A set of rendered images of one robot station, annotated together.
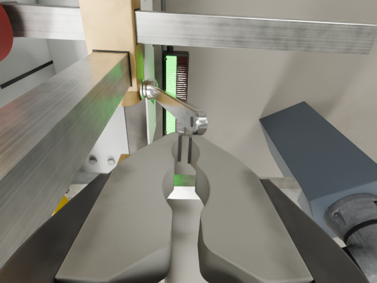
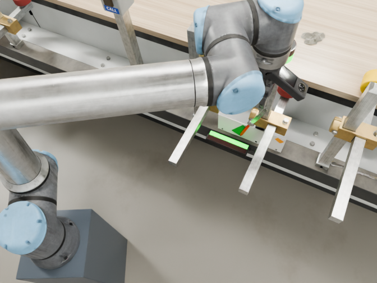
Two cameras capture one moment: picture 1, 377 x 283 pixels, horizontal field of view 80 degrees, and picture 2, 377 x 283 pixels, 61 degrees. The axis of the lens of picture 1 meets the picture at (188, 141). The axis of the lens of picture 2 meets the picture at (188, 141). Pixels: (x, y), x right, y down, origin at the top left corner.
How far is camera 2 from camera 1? 0.87 m
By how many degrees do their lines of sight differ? 30
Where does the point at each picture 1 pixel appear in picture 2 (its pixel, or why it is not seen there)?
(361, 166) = (91, 266)
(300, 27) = (256, 168)
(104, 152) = not seen: hidden behind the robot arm
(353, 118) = not seen: outside the picture
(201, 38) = (263, 140)
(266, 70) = (170, 258)
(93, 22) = (277, 115)
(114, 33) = (273, 118)
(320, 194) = (91, 219)
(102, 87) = (270, 103)
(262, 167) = not seen: hidden behind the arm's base
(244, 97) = (155, 232)
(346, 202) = (77, 234)
